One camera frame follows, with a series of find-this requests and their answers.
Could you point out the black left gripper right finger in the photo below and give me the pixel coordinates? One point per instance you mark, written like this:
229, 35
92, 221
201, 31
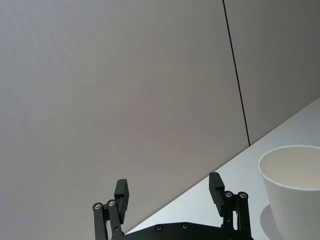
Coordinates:
228, 207

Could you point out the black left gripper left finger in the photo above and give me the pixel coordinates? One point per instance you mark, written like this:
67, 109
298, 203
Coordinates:
117, 212

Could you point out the white paper cup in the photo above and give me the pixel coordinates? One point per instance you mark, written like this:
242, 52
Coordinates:
291, 190

